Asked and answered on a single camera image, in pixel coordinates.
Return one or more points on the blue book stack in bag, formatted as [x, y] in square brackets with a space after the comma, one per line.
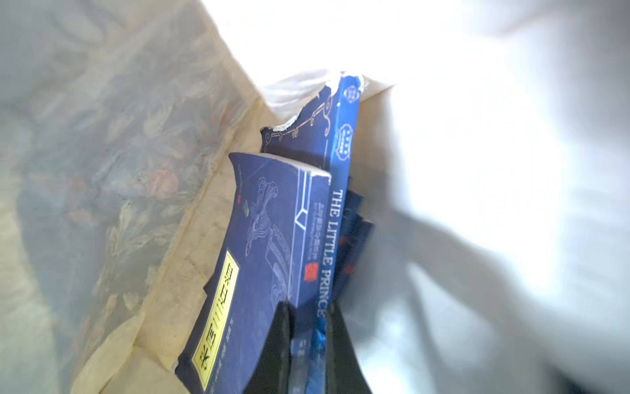
[269, 255]

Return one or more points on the blue Little Prince book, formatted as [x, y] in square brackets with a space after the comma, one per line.
[321, 135]

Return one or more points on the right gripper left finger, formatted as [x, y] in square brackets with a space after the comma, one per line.
[272, 372]

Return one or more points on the cream canvas tote bag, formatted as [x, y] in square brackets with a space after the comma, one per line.
[492, 151]

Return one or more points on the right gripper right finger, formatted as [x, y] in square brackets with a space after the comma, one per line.
[343, 373]

